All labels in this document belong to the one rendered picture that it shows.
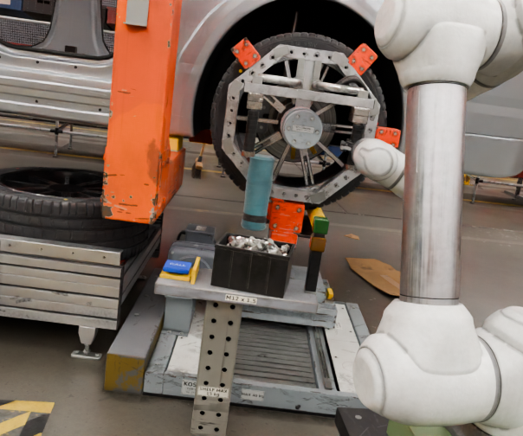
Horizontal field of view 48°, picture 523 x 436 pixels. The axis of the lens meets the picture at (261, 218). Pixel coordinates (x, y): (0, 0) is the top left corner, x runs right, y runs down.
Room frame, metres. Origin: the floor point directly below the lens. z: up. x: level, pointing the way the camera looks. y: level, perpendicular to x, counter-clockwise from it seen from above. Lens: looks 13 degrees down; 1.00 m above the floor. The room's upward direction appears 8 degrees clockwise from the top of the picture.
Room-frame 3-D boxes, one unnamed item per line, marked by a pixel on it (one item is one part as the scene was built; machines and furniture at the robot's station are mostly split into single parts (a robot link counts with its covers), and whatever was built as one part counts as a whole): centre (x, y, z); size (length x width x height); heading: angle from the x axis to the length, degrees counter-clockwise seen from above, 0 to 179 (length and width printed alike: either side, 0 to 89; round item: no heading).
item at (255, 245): (1.53, 0.00, 0.51); 0.20 x 0.14 x 0.13; 82
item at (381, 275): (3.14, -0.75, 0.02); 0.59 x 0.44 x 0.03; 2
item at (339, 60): (2.15, -0.09, 0.85); 0.54 x 0.07 x 0.54; 92
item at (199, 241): (2.10, 0.22, 0.26); 0.42 x 0.18 x 0.35; 2
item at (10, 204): (2.24, 0.77, 0.39); 0.66 x 0.66 x 0.24
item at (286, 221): (2.19, -0.09, 0.48); 0.16 x 0.12 x 0.17; 2
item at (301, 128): (2.08, -0.09, 0.85); 0.21 x 0.14 x 0.14; 2
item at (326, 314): (2.32, -0.09, 0.13); 0.50 x 0.36 x 0.10; 92
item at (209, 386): (1.53, 0.07, 0.21); 0.10 x 0.10 x 0.42; 2
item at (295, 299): (1.53, 0.04, 0.44); 0.43 x 0.17 x 0.03; 92
